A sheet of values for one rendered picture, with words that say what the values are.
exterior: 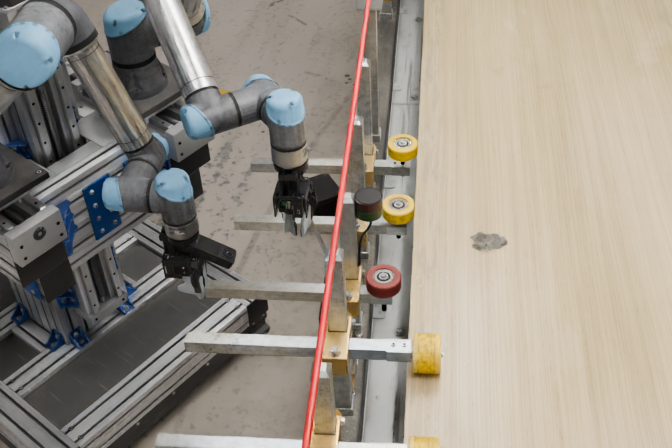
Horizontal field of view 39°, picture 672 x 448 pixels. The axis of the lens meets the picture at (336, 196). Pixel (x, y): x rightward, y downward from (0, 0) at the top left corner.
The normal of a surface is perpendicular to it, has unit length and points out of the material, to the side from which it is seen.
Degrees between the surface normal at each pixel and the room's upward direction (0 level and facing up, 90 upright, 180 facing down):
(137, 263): 0
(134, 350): 0
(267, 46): 0
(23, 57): 85
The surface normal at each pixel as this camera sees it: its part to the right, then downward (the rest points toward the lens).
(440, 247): -0.05, -0.77
